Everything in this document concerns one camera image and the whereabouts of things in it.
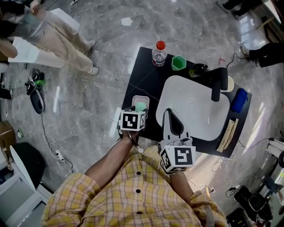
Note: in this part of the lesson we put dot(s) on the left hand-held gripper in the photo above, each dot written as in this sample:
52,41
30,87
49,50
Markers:
131,120

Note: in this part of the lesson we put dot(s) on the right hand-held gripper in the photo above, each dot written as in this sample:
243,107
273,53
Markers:
177,155

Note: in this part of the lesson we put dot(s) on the green bar of soap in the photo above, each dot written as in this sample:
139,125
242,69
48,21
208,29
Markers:
140,106

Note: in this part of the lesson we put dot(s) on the person's right forearm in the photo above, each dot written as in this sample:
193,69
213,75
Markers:
180,185

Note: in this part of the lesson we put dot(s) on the person's left forearm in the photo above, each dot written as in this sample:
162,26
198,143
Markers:
111,161

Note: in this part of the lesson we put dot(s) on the white soap dish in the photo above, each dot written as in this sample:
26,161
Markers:
140,99

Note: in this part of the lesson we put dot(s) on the white sink basin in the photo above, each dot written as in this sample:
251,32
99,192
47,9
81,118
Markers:
190,106

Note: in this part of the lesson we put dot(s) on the wooden comb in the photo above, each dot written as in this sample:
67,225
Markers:
228,135

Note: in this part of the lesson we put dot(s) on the clear water bottle red cap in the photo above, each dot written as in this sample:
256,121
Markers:
159,55

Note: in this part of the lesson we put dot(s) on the black and green small object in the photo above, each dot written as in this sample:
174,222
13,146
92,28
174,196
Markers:
197,69

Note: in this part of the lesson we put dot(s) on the green hexagonal cup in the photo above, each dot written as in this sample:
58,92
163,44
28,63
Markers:
178,63

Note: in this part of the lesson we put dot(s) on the black faucet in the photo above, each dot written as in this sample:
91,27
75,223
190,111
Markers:
218,82

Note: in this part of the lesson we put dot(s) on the blue sponge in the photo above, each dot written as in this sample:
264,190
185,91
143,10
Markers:
239,100

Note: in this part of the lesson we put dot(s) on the beige round disc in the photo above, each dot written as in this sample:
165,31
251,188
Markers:
231,83

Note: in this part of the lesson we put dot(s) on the yellow plaid shirt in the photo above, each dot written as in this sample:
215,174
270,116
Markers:
133,195

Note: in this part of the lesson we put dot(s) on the white paper sheet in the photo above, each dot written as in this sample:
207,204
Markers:
126,21

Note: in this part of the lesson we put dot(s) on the white power strip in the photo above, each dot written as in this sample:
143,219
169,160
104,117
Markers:
60,154

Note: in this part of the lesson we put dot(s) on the black grey slipper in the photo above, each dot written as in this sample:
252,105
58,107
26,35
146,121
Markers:
37,102

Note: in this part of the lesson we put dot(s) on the black and white device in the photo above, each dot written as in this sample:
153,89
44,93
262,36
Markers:
34,81

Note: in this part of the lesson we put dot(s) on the black equipment pile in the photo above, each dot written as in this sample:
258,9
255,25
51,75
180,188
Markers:
250,206

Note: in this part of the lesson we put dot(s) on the white box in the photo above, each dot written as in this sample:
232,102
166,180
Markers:
66,18
26,52

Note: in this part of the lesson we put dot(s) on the cardboard box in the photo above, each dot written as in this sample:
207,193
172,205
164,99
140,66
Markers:
6,136

